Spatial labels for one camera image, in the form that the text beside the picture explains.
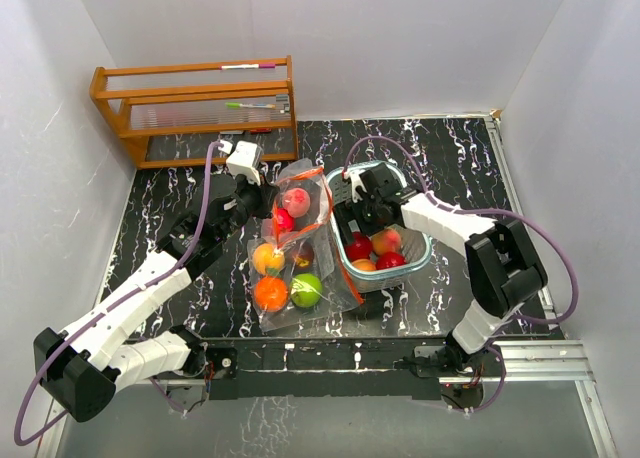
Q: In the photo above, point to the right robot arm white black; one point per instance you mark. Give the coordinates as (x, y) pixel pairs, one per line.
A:
(504, 267)

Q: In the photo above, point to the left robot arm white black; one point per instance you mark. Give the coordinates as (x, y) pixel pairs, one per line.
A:
(83, 366)

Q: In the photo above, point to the green marker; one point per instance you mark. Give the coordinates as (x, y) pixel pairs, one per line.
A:
(240, 105)

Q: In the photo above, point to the bright red apple toy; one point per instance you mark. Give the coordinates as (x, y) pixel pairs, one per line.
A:
(283, 222)

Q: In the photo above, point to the green apple toy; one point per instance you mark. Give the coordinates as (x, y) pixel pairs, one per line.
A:
(306, 290)

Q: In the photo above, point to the small orange peach toy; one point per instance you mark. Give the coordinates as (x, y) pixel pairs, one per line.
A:
(364, 265)

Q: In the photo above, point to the clear zip bag orange zipper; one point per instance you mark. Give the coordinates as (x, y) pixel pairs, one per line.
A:
(339, 294)

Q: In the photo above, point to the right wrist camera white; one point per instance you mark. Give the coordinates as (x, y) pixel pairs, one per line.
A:
(358, 190)

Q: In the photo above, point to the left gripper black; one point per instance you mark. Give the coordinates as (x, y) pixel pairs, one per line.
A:
(264, 193)

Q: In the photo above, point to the pink peach toy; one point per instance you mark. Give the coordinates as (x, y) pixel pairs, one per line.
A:
(296, 201)

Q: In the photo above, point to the light blue plastic basket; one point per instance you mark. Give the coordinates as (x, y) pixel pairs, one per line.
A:
(417, 247)

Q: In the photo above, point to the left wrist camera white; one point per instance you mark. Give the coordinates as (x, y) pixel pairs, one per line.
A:
(243, 159)

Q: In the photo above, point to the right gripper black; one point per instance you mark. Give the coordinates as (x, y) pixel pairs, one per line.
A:
(348, 211)

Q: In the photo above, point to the yellow orange peach toy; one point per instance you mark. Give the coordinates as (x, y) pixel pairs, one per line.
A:
(386, 241)

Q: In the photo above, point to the orange persimmon toy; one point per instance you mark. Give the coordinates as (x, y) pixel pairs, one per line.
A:
(271, 294)

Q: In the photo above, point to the wooden shelf rack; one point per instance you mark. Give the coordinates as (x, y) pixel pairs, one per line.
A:
(143, 104)

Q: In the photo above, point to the pink white marker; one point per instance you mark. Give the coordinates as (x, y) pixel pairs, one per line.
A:
(248, 66)

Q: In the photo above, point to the yellow lemon toy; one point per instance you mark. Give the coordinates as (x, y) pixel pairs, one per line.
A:
(268, 260)

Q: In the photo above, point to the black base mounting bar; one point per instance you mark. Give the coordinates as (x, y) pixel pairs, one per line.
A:
(418, 368)

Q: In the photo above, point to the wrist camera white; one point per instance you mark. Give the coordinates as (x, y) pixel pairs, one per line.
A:
(358, 190)
(243, 159)

